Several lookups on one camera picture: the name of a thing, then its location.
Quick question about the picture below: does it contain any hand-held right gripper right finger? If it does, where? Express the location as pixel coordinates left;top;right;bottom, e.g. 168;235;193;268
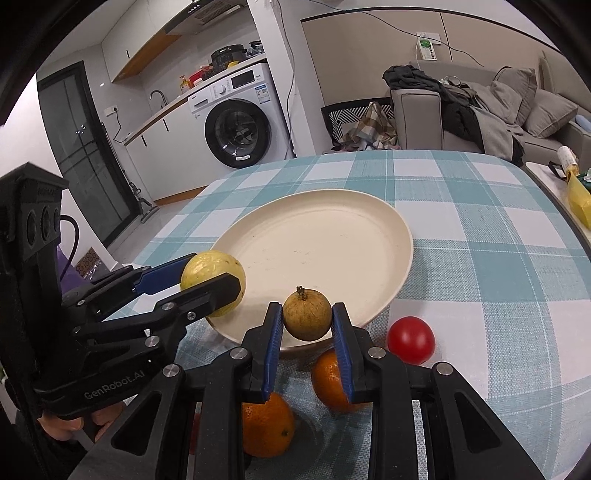
331;302;548;480

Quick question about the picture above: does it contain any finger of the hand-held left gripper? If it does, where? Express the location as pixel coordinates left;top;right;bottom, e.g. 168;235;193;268
74;273;242;354
62;253;197;320

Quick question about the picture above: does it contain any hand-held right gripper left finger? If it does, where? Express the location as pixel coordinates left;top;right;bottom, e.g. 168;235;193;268
68;302;283;480

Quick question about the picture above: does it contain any yellow-green guava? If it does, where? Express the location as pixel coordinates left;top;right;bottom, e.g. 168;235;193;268
180;250;247;318

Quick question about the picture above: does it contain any orange mandarin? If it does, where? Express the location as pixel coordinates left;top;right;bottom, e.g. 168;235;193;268
311;348;370;414
242;392;296;459

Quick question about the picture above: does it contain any small brown longan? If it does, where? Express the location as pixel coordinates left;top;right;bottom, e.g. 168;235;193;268
282;286;333;342

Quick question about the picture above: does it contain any small red tomato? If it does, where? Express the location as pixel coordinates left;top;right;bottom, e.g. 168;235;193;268
387;316;436;365

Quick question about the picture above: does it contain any cream round plate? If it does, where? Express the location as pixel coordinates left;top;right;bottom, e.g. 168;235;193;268
209;189;414;354

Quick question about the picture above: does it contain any person's left hand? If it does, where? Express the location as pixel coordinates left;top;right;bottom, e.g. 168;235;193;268
36;401;126;444

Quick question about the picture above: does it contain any floor mop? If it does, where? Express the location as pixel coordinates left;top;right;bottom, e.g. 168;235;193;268
127;182;158;223

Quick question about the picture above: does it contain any white kitchen counter cabinet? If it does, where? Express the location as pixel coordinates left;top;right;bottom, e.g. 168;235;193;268
124;95;218;205

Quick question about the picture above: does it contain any dark glass door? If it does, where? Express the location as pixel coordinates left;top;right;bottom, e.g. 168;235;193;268
37;65;136;248

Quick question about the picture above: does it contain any white washing machine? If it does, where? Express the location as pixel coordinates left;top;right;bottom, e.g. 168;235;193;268
187;62;294;169

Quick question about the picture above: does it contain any teal checked tablecloth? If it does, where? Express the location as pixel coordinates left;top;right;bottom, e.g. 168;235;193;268
76;150;591;480

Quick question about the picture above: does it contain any black patterned chair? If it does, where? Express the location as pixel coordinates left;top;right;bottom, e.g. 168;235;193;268
321;99;398;151

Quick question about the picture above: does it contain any plaid cloth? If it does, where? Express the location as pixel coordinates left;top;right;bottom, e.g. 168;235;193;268
344;102;400;151

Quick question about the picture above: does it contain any black rice cooker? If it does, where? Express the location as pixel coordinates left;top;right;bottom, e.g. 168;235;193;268
211;44;248;73

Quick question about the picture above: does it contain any white upper cabinet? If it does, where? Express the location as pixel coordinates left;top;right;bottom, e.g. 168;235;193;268
99;0;185;84

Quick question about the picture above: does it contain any grey sofa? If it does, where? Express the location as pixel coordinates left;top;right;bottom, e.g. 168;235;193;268
390;51;591;168

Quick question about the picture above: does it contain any range hood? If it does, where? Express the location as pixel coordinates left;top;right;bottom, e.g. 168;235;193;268
166;0;248;36

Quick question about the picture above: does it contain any white side table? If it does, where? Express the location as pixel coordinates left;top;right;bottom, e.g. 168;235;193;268
524;161;591;247

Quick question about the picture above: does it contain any grey garment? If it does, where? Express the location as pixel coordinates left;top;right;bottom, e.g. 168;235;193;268
470;88;527;167

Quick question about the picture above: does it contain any yellow bag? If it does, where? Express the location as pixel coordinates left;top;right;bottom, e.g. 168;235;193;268
566;173;591;232

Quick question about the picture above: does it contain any dark clothes pile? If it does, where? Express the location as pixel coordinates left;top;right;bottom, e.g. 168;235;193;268
383;65;485;145

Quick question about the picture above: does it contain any white snack jar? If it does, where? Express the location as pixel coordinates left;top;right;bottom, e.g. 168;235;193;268
556;146;581;179

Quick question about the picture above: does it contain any grey pillow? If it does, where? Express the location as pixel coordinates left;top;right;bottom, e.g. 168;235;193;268
491;67;539;126
524;89;580;139

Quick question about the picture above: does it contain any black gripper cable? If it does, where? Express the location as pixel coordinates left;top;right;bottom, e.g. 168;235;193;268
58;215;80;282

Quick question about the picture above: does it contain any wall socket with green charger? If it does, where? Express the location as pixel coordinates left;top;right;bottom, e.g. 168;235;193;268
416;32;442;61

